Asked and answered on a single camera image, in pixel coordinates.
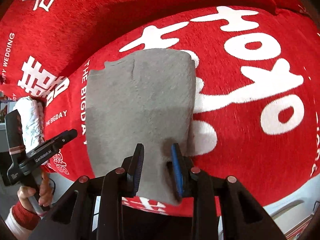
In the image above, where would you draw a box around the grey knit sweater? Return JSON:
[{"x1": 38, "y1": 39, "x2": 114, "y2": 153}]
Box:
[{"x1": 85, "y1": 49, "x2": 195, "y2": 205}]

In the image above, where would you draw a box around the person's left hand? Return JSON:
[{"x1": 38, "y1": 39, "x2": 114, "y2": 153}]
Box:
[{"x1": 17, "y1": 171, "x2": 54, "y2": 212}]

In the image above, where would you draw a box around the white floral pillow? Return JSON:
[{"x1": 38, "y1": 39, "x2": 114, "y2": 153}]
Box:
[{"x1": 14, "y1": 96, "x2": 44, "y2": 152}]

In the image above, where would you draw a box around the red printed blanket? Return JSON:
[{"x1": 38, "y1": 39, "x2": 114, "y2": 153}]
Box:
[{"x1": 1, "y1": 0, "x2": 319, "y2": 205}]

